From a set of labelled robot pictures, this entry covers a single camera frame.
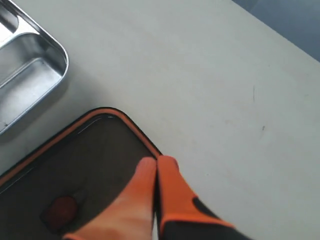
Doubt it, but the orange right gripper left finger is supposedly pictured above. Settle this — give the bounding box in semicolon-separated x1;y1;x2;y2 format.
63;157;157;240

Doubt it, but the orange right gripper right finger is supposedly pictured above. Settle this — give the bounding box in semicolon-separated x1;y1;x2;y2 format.
157;155;249;240

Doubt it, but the dark transparent lunch box lid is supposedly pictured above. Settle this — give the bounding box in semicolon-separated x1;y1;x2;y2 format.
0;107;161;240

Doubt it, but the stainless steel lunch box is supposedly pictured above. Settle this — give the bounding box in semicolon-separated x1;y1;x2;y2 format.
0;0;70;133

